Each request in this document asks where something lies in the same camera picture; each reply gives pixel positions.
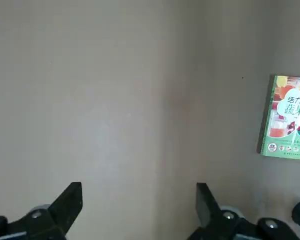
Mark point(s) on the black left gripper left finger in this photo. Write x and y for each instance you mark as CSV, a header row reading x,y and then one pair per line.
x,y
35,225

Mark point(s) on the green colourful juice book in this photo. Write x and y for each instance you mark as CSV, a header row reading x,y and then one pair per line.
x,y
287,120

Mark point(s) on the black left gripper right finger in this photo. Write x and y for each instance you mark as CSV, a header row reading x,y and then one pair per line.
x,y
227,225

